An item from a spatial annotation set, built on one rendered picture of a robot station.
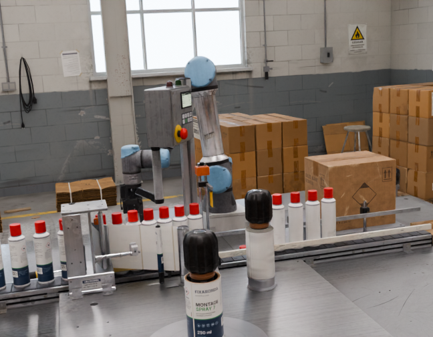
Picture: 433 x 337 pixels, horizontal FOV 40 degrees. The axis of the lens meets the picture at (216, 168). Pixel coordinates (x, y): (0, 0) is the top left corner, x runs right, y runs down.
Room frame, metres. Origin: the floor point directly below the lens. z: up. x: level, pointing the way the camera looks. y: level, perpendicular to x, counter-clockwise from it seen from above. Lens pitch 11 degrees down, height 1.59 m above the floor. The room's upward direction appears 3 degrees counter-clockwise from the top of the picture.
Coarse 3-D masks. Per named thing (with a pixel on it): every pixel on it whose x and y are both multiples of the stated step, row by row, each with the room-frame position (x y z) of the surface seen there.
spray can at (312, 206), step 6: (312, 192) 2.01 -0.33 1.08; (312, 198) 2.01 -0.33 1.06; (306, 204) 2.01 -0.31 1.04; (312, 204) 2.00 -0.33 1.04; (318, 204) 2.00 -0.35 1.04; (306, 210) 2.01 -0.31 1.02; (312, 210) 2.00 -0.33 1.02; (318, 210) 2.00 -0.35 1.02; (306, 216) 2.01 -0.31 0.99; (312, 216) 2.00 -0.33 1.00; (318, 216) 2.00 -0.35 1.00; (306, 222) 2.02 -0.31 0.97; (312, 222) 2.00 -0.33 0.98; (318, 222) 2.00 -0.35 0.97; (306, 228) 2.02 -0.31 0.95; (312, 228) 2.00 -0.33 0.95; (318, 228) 2.00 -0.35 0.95; (306, 234) 2.02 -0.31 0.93; (312, 234) 2.00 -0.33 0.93; (318, 234) 2.00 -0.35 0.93; (312, 246) 2.00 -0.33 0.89; (318, 246) 2.00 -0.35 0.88
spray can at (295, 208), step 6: (294, 192) 2.01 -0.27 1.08; (294, 198) 1.99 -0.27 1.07; (294, 204) 1.99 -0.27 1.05; (300, 204) 1.99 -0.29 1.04; (288, 210) 2.01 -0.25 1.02; (294, 210) 1.98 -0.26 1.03; (300, 210) 1.98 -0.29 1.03; (294, 216) 1.98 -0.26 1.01; (300, 216) 1.98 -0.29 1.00; (294, 222) 1.98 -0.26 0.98; (300, 222) 1.98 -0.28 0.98; (294, 228) 1.98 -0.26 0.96; (300, 228) 1.98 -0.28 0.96; (294, 234) 1.98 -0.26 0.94; (300, 234) 1.98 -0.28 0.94; (294, 240) 1.98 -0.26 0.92; (300, 240) 1.98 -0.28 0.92
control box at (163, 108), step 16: (144, 96) 1.93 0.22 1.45; (160, 96) 1.91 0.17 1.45; (176, 96) 1.93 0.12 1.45; (160, 112) 1.91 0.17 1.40; (176, 112) 1.93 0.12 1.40; (160, 128) 1.91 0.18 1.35; (176, 128) 1.92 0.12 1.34; (192, 128) 2.04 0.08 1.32; (160, 144) 1.91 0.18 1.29; (176, 144) 1.93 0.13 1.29
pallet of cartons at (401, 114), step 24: (384, 96) 5.80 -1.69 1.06; (408, 96) 5.48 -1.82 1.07; (432, 96) 5.23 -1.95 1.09; (384, 120) 5.81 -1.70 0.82; (408, 120) 5.45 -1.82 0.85; (432, 120) 5.22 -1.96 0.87; (384, 144) 5.80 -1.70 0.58; (408, 144) 5.46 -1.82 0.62; (432, 144) 5.23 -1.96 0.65; (408, 168) 5.49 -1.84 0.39; (432, 168) 5.24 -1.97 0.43; (408, 192) 5.44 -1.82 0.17; (432, 192) 5.25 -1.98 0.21
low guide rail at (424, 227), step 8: (424, 224) 2.10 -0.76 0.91; (368, 232) 2.04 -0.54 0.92; (376, 232) 2.04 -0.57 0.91; (384, 232) 2.05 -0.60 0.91; (392, 232) 2.05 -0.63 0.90; (400, 232) 2.06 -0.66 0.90; (312, 240) 1.98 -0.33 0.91; (320, 240) 1.99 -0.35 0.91; (328, 240) 1.99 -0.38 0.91; (336, 240) 2.00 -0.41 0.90; (344, 240) 2.01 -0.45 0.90; (280, 248) 1.95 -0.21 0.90; (288, 248) 1.96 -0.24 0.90; (224, 256) 1.90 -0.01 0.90; (232, 256) 1.91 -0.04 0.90
